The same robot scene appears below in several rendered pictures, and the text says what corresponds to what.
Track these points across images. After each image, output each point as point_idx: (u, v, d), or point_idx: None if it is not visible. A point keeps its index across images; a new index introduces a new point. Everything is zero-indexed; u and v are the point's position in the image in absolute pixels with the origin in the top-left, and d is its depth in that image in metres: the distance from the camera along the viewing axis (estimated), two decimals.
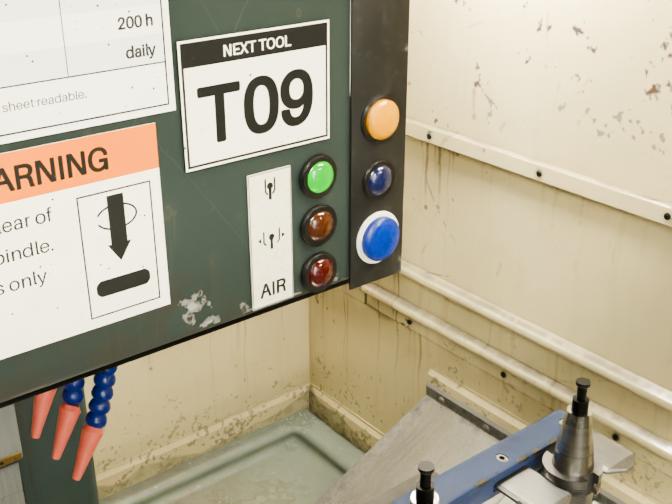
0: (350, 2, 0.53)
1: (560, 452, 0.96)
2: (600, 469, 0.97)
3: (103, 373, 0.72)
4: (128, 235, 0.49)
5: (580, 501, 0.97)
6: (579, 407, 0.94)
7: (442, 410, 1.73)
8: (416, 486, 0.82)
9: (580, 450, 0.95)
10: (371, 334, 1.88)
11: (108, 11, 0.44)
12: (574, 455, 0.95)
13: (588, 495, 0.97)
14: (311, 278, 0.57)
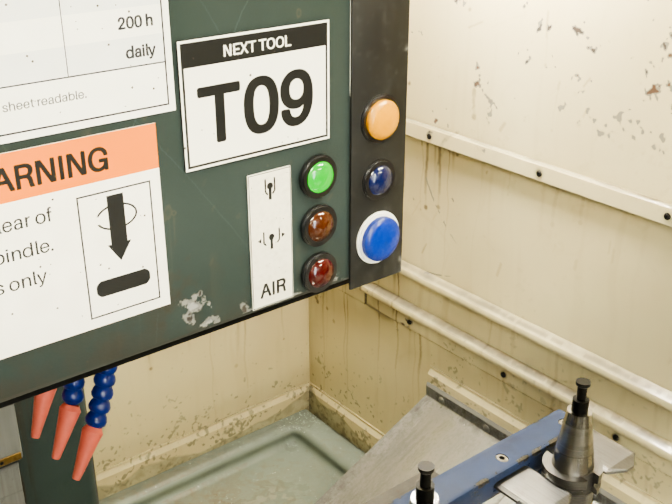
0: (350, 2, 0.53)
1: (560, 452, 0.96)
2: (600, 469, 0.97)
3: (103, 373, 0.72)
4: (128, 235, 0.49)
5: (580, 501, 0.97)
6: (579, 407, 0.94)
7: (442, 410, 1.73)
8: (416, 486, 0.82)
9: (580, 450, 0.95)
10: (371, 334, 1.88)
11: (108, 11, 0.44)
12: (574, 455, 0.95)
13: (588, 495, 0.97)
14: (311, 278, 0.57)
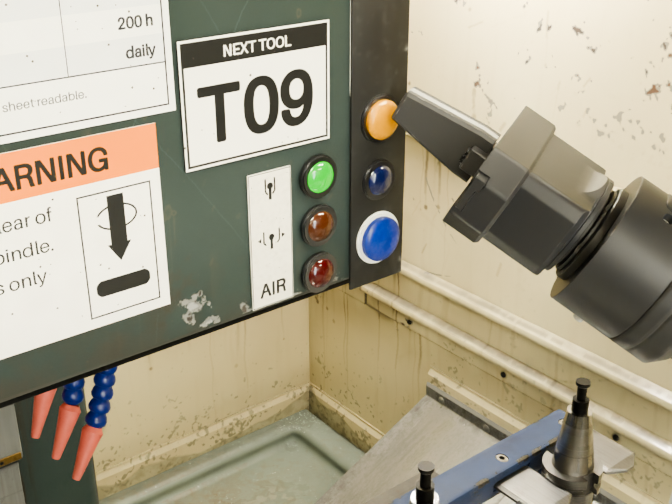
0: (350, 2, 0.53)
1: (560, 452, 0.96)
2: (600, 469, 0.97)
3: (103, 373, 0.72)
4: (128, 235, 0.49)
5: (580, 501, 0.97)
6: (579, 407, 0.94)
7: (442, 410, 1.73)
8: (416, 486, 0.82)
9: (580, 450, 0.95)
10: (371, 334, 1.88)
11: (108, 11, 0.44)
12: (574, 455, 0.95)
13: (588, 495, 0.97)
14: (311, 278, 0.57)
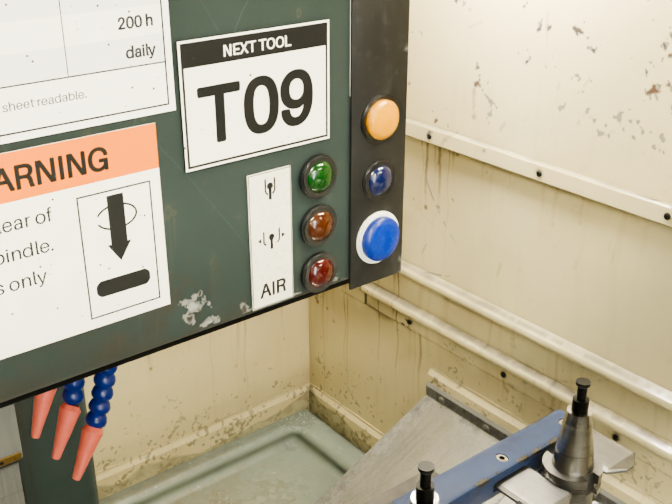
0: (350, 2, 0.53)
1: (560, 452, 0.96)
2: (600, 469, 0.97)
3: (103, 373, 0.72)
4: (128, 235, 0.49)
5: (580, 501, 0.97)
6: (579, 407, 0.94)
7: (442, 410, 1.73)
8: (416, 486, 0.82)
9: (580, 450, 0.95)
10: (371, 334, 1.88)
11: (108, 11, 0.44)
12: (574, 455, 0.95)
13: (588, 495, 0.97)
14: (311, 278, 0.57)
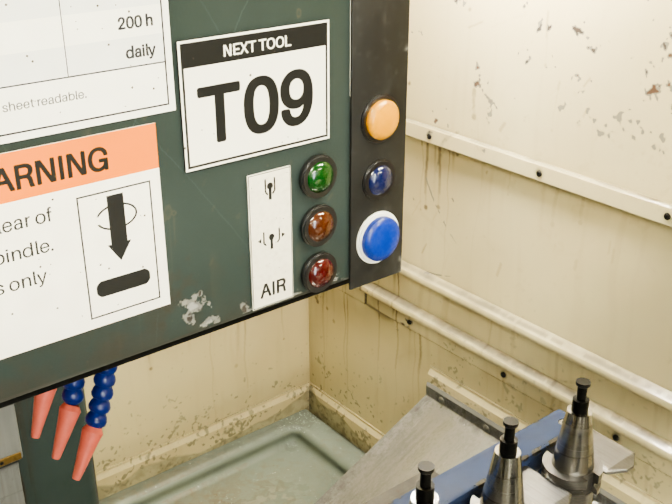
0: (350, 2, 0.53)
1: (560, 452, 0.96)
2: (600, 469, 0.97)
3: (103, 373, 0.72)
4: (128, 235, 0.49)
5: (580, 501, 0.97)
6: (579, 407, 0.94)
7: (442, 410, 1.73)
8: (416, 486, 0.82)
9: (580, 450, 0.95)
10: (371, 334, 1.88)
11: (108, 11, 0.44)
12: (574, 455, 0.95)
13: (588, 495, 0.97)
14: (311, 278, 0.57)
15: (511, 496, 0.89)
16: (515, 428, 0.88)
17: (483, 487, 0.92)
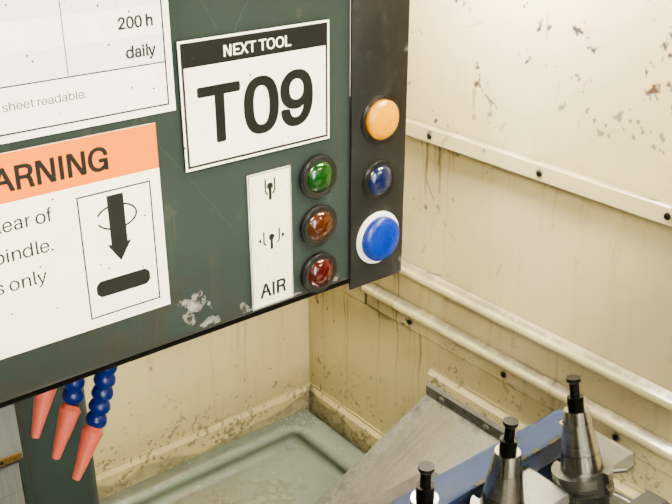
0: (350, 2, 0.53)
1: (565, 455, 0.96)
2: (609, 469, 0.96)
3: (103, 373, 0.72)
4: (128, 235, 0.49)
5: None
6: (574, 404, 0.95)
7: (442, 410, 1.73)
8: (416, 486, 0.82)
9: (583, 449, 0.95)
10: (371, 334, 1.88)
11: (108, 11, 0.44)
12: (578, 455, 0.95)
13: (602, 498, 0.96)
14: (311, 278, 0.57)
15: (511, 496, 0.89)
16: (515, 428, 0.88)
17: (483, 487, 0.92)
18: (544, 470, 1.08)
